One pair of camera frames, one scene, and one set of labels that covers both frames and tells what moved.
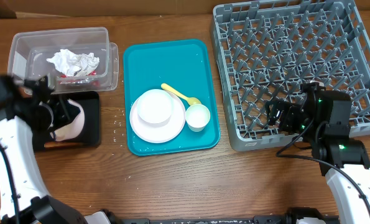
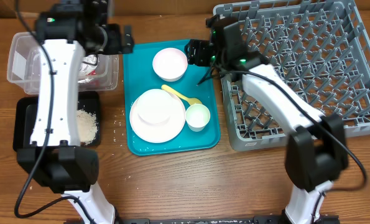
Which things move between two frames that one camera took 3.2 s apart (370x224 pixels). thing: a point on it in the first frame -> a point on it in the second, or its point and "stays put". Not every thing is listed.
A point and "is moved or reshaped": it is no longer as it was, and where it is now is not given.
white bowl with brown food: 155,107 stays put
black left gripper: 68,114 -> 118,47
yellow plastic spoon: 189,100 stays put
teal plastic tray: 184,66 stays put
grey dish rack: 266,51 stays put
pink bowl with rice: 71,130 is moved or reshaped
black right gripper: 289,113 -> 198,55
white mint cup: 197,116 stays put
